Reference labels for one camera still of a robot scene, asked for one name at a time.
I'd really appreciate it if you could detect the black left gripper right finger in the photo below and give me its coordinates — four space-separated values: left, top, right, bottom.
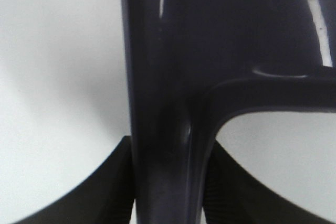
203 142 328 223

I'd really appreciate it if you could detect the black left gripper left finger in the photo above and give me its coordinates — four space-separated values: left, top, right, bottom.
18 136 135 223

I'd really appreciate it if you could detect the dark purple plastic dustpan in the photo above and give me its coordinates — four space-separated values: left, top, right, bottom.
121 0 335 223

